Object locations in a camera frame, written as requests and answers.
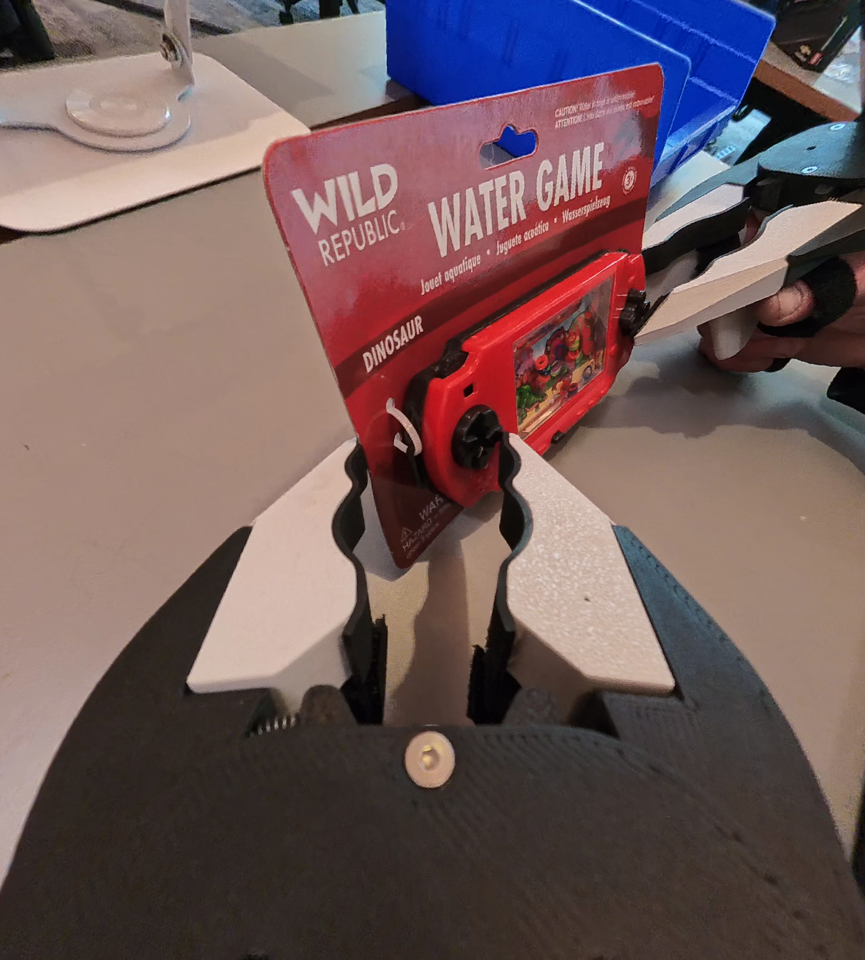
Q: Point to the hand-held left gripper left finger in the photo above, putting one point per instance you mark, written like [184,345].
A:
[275,600]

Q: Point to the red handheld toy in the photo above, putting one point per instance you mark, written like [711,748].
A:
[372,300]

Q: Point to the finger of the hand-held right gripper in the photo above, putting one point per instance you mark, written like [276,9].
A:
[691,225]
[740,277]

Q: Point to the black printed box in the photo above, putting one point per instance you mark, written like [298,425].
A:
[807,30]

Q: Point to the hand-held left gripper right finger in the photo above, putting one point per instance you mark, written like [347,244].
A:
[590,600]

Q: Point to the wooden side table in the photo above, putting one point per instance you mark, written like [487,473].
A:
[800,86]

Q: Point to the blue plastic bin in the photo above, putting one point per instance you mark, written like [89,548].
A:
[477,45]

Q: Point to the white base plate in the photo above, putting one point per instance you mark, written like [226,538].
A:
[237,127]

